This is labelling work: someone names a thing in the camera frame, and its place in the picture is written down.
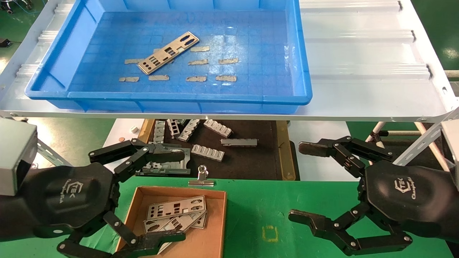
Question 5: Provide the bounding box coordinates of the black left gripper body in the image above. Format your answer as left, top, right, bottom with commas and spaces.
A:
14, 162, 120, 239

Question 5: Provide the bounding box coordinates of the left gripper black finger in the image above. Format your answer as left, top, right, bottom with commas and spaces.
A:
57, 211, 186, 258
89, 138, 185, 183

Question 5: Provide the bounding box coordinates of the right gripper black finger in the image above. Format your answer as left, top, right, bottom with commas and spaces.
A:
299, 136, 393, 178
288, 204, 413, 256

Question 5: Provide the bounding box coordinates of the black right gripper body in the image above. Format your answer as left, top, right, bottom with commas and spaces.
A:
360, 160, 447, 240

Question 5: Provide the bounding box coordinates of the brown cardboard box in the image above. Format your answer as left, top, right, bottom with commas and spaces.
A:
115, 186, 227, 258

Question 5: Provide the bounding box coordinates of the wood-framed black mat tray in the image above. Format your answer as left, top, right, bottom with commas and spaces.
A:
138, 119, 297, 181

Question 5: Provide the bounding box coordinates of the blue plastic tray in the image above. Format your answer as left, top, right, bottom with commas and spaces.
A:
24, 0, 313, 114

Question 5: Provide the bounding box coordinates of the slotted grey metal part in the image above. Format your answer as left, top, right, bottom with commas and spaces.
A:
178, 119, 200, 142
153, 121, 166, 144
191, 144, 225, 162
167, 119, 181, 139
203, 119, 233, 138
221, 138, 258, 147

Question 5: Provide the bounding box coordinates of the white perforated rack leg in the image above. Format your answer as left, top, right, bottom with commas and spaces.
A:
36, 139, 72, 167
393, 107, 459, 167

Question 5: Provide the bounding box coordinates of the silver binder clip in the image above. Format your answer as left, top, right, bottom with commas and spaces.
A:
188, 165, 216, 187

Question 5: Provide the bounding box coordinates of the large green table cloth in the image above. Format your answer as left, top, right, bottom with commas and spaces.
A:
0, 177, 459, 258

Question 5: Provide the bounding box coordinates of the white metal rack shelf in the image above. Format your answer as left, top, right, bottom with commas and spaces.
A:
0, 0, 459, 122

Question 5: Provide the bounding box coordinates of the wheeled chair base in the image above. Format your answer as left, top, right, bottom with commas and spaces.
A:
0, 0, 34, 14

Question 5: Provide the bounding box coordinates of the large grey metal bracket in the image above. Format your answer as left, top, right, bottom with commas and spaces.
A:
136, 143, 191, 176

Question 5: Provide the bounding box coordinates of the white pipe frame rod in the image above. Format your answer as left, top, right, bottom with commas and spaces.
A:
414, 122, 452, 172
365, 122, 387, 148

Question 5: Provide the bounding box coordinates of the grey right wrist camera housing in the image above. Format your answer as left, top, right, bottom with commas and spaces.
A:
441, 120, 459, 190

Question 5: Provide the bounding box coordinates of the grey wrist camera housing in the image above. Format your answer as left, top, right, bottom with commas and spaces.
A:
0, 119, 38, 196
441, 120, 459, 190

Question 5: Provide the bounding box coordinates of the grey left wrist camera housing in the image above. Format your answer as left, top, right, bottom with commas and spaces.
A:
0, 119, 38, 196

